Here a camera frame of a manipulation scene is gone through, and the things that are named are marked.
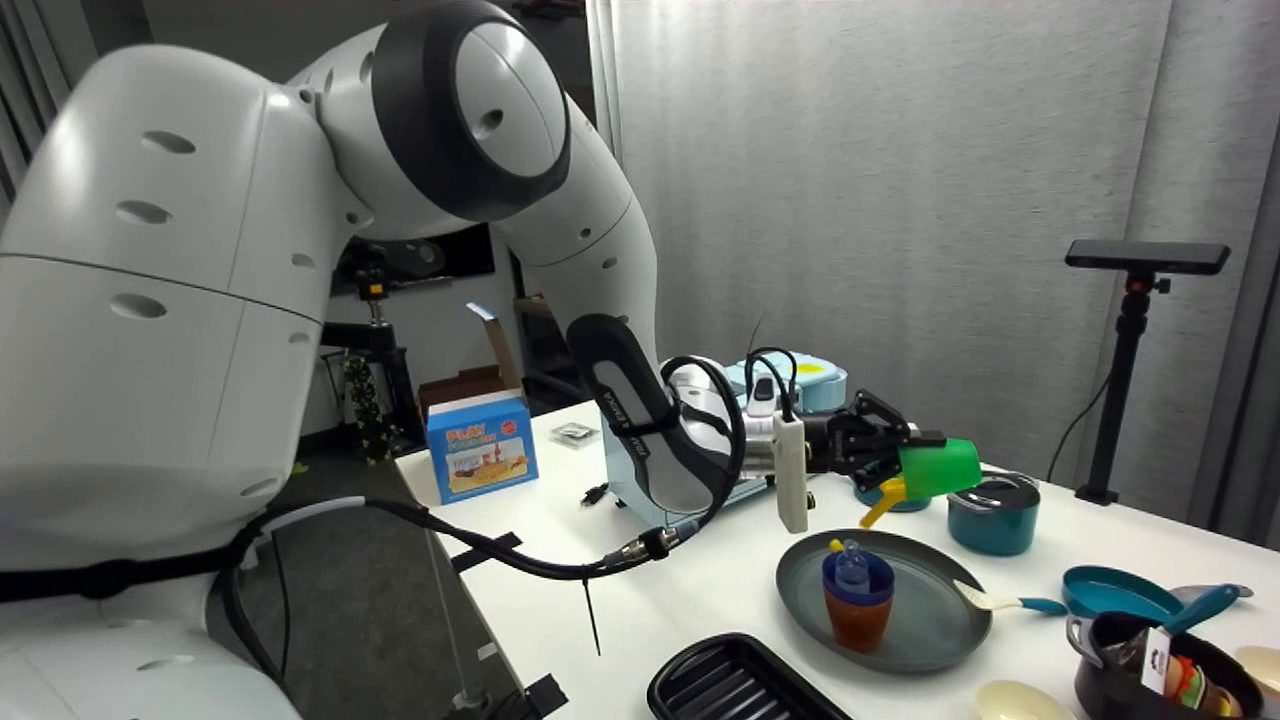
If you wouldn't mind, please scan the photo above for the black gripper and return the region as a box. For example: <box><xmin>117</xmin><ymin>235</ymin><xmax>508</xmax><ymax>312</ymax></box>
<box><xmin>808</xmin><ymin>389</ymin><xmax>953</xmax><ymax>489</ymax></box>

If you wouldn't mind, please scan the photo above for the orange plastic cup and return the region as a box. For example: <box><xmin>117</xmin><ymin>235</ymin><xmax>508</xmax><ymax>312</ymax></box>
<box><xmin>826</xmin><ymin>601</ymin><xmax>897</xmax><ymax>656</ymax></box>

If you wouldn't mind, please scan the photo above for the teal pot with lid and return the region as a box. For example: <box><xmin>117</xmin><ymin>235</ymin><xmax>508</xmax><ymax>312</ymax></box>
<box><xmin>944</xmin><ymin>471</ymin><xmax>1046</xmax><ymax>559</ymax></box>

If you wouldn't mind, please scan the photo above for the light blue container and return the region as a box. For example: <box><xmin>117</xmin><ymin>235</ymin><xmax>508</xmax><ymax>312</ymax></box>
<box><xmin>724</xmin><ymin>351</ymin><xmax>851</xmax><ymax>418</ymax></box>

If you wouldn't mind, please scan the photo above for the grey round plate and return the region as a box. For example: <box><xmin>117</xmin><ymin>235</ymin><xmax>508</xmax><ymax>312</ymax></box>
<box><xmin>772</xmin><ymin>527</ymin><xmax>996</xmax><ymax>675</ymax></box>

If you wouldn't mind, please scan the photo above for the teal frying pan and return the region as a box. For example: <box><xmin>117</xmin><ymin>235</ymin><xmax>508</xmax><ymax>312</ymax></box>
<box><xmin>1060</xmin><ymin>566</ymin><xmax>1255</xmax><ymax>633</ymax></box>

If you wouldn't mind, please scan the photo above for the cream bowl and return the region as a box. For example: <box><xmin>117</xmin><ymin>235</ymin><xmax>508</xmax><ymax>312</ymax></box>
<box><xmin>972</xmin><ymin>675</ymin><xmax>1074</xmax><ymax>720</ymax></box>

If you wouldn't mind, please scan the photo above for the black ridged tray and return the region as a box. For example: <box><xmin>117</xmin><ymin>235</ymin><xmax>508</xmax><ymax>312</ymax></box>
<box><xmin>643</xmin><ymin>633</ymin><xmax>851</xmax><ymax>720</ymax></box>

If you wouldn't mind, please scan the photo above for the colourful food packet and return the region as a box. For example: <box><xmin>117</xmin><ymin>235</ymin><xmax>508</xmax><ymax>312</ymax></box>
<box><xmin>1136</xmin><ymin>624</ymin><xmax>1244</xmax><ymax>718</ymax></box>

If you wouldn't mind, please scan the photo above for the blue picture box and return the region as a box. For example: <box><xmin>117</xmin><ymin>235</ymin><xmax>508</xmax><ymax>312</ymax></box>
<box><xmin>425</xmin><ymin>393</ymin><xmax>540</xmax><ymax>510</ymax></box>

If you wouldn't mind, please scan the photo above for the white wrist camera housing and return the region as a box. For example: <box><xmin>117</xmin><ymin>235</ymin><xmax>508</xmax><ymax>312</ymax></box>
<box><xmin>769</xmin><ymin>413</ymin><xmax>815</xmax><ymax>538</ymax></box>

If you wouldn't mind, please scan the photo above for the white spatula teal handle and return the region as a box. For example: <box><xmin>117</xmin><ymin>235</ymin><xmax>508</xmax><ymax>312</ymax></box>
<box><xmin>953</xmin><ymin>578</ymin><xmax>1068</xmax><ymax>622</ymax></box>

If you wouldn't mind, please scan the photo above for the black camera stand pole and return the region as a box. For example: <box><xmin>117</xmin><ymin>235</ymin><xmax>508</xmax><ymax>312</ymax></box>
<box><xmin>1076</xmin><ymin>272</ymin><xmax>1171</xmax><ymax>510</ymax></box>

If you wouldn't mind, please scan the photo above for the black camera bar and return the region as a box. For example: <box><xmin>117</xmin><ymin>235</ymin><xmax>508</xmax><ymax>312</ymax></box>
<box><xmin>1060</xmin><ymin>235</ymin><xmax>1232</xmax><ymax>280</ymax></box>

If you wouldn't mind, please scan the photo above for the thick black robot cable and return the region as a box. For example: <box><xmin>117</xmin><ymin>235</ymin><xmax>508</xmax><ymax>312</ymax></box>
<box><xmin>212</xmin><ymin>351</ymin><xmax>754</xmax><ymax>720</ymax></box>

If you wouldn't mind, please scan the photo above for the black table bracket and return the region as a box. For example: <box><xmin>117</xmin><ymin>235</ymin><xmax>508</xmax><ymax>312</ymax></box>
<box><xmin>454</xmin><ymin>532</ymin><xmax>527</xmax><ymax>578</ymax></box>
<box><xmin>517</xmin><ymin>675</ymin><xmax>574</xmax><ymax>720</ymax></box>

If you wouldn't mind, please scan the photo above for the dark wall monitor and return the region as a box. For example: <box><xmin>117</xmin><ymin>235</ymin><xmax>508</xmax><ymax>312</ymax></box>
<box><xmin>324</xmin><ymin>216</ymin><xmax>517</xmax><ymax>299</ymax></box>

